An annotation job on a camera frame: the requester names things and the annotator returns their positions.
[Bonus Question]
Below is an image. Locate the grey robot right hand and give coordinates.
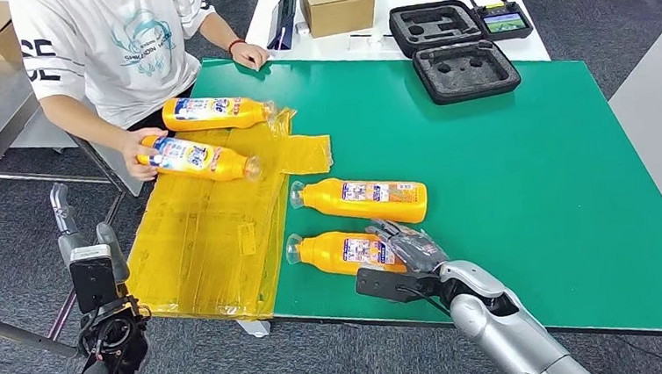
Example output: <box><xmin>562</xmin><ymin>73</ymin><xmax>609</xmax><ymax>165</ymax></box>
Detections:
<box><xmin>365</xmin><ymin>214</ymin><xmax>451</xmax><ymax>278</ymax></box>

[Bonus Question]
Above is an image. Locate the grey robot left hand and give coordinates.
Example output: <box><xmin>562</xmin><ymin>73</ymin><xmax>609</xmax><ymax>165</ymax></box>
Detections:
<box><xmin>48</xmin><ymin>177</ymin><xmax>132</xmax><ymax>288</ymax></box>

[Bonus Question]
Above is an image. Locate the person's right hand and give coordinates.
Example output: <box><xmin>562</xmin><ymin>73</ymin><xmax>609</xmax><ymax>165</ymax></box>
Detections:
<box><xmin>119</xmin><ymin>126</ymin><xmax>171</xmax><ymax>183</ymax></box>

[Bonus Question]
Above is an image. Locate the person's left hand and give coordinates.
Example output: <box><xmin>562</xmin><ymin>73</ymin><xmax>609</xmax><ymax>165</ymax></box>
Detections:
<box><xmin>228</xmin><ymin>38</ymin><xmax>272</xmax><ymax>74</ymax></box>

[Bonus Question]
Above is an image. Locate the orange detergent bottle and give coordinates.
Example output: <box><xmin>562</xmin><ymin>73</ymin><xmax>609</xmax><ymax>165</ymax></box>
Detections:
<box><xmin>288</xmin><ymin>170</ymin><xmax>430</xmax><ymax>233</ymax></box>
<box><xmin>161</xmin><ymin>91</ymin><xmax>279</xmax><ymax>135</ymax></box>
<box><xmin>284</xmin><ymin>226</ymin><xmax>408</xmax><ymax>282</ymax></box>
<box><xmin>134</xmin><ymin>127</ymin><xmax>263</xmax><ymax>190</ymax></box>

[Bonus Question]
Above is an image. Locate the dark tablet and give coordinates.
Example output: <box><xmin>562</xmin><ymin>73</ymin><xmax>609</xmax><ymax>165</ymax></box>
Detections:
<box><xmin>263</xmin><ymin>0</ymin><xmax>304</xmax><ymax>53</ymax></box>

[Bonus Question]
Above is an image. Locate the yellow plastic film sheet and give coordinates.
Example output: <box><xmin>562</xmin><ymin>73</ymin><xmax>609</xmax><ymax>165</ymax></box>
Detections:
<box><xmin>115</xmin><ymin>104</ymin><xmax>345</xmax><ymax>330</ymax></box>

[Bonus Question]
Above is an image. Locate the cardboard box with yellow mark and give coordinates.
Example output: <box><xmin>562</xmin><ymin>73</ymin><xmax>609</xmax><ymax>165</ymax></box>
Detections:
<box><xmin>299</xmin><ymin>0</ymin><xmax>378</xmax><ymax>40</ymax></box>

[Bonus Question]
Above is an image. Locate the person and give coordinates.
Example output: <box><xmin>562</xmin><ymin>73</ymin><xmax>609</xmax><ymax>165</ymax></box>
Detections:
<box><xmin>7</xmin><ymin>0</ymin><xmax>279</xmax><ymax>191</ymax></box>

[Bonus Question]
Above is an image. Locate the small clear plastic piece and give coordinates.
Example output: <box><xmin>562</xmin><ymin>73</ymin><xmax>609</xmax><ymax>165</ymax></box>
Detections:
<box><xmin>346</xmin><ymin>33</ymin><xmax>386</xmax><ymax>52</ymax></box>

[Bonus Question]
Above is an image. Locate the white table foot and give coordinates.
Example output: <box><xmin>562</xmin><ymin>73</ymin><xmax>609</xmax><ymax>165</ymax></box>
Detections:
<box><xmin>235</xmin><ymin>319</ymin><xmax>273</xmax><ymax>341</ymax></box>

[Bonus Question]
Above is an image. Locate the black foam-lined case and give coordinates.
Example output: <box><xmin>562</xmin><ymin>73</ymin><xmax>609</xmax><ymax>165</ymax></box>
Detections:
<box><xmin>387</xmin><ymin>0</ymin><xmax>525</xmax><ymax>110</ymax></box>

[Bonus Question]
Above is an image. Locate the black remote controller with screen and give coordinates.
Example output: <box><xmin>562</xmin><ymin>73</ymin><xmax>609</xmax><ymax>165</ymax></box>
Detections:
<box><xmin>461</xmin><ymin>0</ymin><xmax>536</xmax><ymax>44</ymax></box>

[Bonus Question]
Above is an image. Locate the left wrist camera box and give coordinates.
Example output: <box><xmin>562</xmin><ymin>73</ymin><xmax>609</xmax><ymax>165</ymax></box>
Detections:
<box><xmin>68</xmin><ymin>242</ymin><xmax>120</xmax><ymax>316</ymax></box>

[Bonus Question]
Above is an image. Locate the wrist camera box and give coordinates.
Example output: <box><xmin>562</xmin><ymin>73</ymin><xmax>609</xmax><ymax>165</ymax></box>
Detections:
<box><xmin>352</xmin><ymin>261</ymin><xmax>450</xmax><ymax>308</ymax></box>
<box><xmin>68</xmin><ymin>242</ymin><xmax>120</xmax><ymax>316</ymax></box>

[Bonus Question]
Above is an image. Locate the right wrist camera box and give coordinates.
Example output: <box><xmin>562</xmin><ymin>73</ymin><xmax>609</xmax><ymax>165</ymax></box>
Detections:
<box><xmin>352</xmin><ymin>261</ymin><xmax>450</xmax><ymax>308</ymax></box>

